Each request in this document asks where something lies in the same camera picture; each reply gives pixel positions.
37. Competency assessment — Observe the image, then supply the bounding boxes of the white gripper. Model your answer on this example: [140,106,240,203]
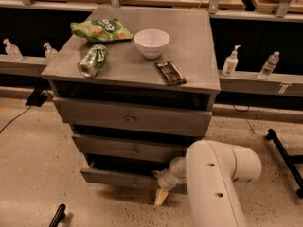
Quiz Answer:
[152,169,178,205]

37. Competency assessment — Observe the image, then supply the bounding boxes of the grey bottom drawer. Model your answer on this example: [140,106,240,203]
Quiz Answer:
[80,154,169,190]

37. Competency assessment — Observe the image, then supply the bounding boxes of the grey drawer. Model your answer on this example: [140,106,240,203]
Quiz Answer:
[80,154,169,190]
[72,133,187,162]
[53,97,212,137]

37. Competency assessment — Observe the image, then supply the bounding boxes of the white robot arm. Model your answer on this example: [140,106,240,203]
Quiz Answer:
[154,140,262,227]

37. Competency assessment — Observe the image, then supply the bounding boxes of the grey middle drawer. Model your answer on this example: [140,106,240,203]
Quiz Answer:
[72,133,187,162]

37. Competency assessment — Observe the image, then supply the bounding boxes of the grey top drawer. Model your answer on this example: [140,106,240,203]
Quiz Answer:
[53,97,212,137]

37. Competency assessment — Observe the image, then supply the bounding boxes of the grey wooden drawer cabinet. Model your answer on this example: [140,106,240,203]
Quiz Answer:
[41,6,222,188]

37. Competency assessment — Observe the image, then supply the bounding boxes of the black base leg bottom left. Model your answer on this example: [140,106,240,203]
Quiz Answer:
[49,204,66,227]

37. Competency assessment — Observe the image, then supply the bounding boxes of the black base leg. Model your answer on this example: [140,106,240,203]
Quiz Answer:
[266,129,303,198]
[49,204,66,227]

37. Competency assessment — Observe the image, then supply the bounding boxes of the black snack packet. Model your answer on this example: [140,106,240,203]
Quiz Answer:
[155,61,187,86]

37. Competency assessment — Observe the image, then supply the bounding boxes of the black base leg right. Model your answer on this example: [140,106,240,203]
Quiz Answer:
[266,129,303,198]

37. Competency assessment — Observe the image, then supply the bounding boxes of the white pump bottle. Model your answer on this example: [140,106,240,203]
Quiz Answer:
[222,45,240,77]

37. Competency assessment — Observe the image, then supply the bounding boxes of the white bowl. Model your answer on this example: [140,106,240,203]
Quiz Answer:
[134,29,170,59]

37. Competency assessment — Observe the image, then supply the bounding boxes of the crushed green soda can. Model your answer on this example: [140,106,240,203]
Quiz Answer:
[78,44,108,78]

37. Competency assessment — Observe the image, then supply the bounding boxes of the clear water bottle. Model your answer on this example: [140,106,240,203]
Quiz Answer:
[258,51,279,79]

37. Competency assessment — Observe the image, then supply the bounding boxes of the green snack bag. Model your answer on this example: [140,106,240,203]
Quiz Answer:
[70,19,133,43]

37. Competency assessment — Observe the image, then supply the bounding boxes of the clear sanitizer bottle near cabinet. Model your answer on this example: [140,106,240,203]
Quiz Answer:
[44,42,58,63]

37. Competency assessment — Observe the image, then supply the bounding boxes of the clear sanitizer bottle far left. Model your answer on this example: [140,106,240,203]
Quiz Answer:
[3,39,23,61]

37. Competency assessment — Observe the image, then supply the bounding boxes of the black bracket foot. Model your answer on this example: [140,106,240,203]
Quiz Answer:
[26,89,47,107]

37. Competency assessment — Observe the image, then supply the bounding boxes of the black floor cable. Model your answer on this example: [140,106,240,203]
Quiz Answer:
[0,105,32,135]

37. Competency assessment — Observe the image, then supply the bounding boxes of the grey metal rail shelf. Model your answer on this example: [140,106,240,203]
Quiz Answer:
[0,54,303,97]

